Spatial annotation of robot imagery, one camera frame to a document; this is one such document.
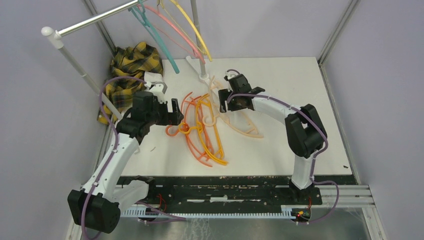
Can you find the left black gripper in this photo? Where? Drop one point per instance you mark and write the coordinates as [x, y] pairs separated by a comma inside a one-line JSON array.
[[173, 118]]

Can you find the yellow plaid cloth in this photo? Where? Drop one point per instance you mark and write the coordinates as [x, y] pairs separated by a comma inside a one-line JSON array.
[[129, 62]]

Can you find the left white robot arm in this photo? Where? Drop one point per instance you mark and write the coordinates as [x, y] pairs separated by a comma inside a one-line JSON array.
[[98, 205]]

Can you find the white clothes rack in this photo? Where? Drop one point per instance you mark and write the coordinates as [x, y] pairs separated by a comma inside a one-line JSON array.
[[55, 38]]

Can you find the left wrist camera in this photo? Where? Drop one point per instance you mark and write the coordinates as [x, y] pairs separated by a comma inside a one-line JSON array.
[[158, 88]]

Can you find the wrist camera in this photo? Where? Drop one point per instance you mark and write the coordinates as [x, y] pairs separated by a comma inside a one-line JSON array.
[[229, 76], [158, 88]]

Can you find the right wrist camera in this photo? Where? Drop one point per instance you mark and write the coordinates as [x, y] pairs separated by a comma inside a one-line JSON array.
[[229, 76]]

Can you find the amber plastic hanger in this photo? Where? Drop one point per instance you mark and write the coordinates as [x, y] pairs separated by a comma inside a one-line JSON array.
[[218, 153]]

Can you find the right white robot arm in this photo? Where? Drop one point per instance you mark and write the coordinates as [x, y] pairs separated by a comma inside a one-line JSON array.
[[306, 135]]

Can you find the orange plastic hanger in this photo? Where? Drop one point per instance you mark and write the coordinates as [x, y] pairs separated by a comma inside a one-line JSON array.
[[196, 139]]

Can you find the cream plastic hanger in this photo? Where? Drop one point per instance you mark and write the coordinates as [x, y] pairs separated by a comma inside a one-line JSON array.
[[239, 121]]

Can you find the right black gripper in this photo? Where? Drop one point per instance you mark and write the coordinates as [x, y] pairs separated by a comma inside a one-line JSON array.
[[223, 95]]

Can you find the teal wire hanger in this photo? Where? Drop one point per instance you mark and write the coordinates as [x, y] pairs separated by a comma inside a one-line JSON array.
[[139, 12]]

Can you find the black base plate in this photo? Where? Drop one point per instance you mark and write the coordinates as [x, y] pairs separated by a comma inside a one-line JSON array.
[[222, 194]]

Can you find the pink wire hanger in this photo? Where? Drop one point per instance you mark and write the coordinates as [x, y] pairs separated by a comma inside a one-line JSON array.
[[195, 51]]

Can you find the yellow plastic hanger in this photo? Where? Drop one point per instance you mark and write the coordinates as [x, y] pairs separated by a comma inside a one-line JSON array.
[[200, 44]]

